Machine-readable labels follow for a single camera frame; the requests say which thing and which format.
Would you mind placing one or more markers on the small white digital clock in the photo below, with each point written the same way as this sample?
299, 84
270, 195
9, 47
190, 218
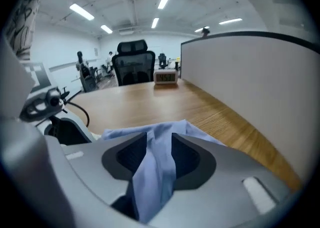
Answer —
166, 77

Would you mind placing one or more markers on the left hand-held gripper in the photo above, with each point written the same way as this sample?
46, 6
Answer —
40, 106

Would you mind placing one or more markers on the grey office chair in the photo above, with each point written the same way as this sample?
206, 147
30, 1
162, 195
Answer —
86, 76

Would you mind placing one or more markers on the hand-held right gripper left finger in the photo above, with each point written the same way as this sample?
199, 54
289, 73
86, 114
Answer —
95, 164

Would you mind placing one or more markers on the black mesh office chair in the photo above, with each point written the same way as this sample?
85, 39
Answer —
132, 64

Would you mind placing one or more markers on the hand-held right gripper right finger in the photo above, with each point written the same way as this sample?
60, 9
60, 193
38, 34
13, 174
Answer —
225, 179

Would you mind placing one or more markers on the white shirt with lavender sleeves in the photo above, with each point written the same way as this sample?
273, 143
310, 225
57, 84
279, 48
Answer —
155, 172

